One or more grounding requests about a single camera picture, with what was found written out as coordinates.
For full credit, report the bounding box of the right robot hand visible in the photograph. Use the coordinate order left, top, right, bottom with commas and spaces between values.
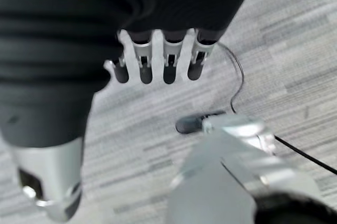
0, 0, 263, 223

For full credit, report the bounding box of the dark robot foot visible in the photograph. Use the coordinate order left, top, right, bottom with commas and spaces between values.
175, 110, 227, 134

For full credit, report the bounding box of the silver robot leg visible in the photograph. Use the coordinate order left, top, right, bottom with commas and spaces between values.
166, 115, 337, 224

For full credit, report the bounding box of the black cable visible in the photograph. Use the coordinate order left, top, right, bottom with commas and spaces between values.
215, 42, 337, 175

